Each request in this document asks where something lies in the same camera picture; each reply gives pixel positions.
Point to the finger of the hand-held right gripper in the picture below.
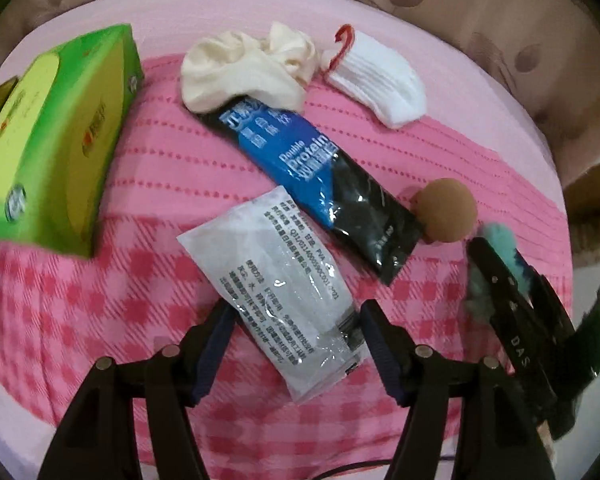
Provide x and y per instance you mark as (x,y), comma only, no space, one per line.
(547,300)
(495,285)

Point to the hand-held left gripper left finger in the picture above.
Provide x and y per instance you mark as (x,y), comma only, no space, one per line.
(215,340)

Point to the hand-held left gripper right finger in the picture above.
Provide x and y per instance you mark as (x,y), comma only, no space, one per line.
(380,345)

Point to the green fluffy cloth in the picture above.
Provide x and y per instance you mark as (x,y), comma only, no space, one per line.
(477,295)

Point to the white plastic packet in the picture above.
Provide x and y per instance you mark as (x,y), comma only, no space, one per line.
(280,285)

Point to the blue and black snack packet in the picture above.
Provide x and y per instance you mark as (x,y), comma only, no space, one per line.
(305,170)

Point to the white sock with red hook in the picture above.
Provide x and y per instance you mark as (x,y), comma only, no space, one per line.
(380,80)

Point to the cream cloth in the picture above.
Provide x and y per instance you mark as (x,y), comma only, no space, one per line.
(230,70)

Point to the brown makeup sponge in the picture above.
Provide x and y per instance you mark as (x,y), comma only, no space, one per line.
(445,210)

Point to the green tissue box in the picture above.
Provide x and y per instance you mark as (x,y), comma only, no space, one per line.
(55,135)

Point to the light pink sheet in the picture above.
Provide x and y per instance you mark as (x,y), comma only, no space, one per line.
(230,10)

